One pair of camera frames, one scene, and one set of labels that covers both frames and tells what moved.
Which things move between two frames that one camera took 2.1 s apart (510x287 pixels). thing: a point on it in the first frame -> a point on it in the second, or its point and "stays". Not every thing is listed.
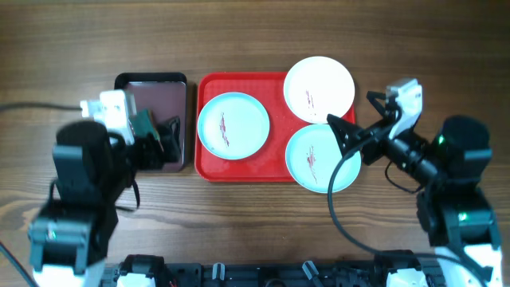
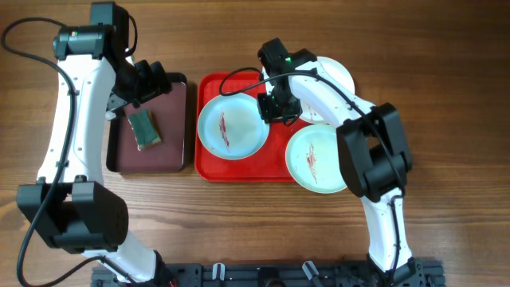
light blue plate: (311, 153) stays
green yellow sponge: (143, 123) stays
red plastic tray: (268, 164) stays
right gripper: (378, 137) -> (272, 115)
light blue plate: (233, 126) stays
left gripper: (153, 158) -> (154, 87)
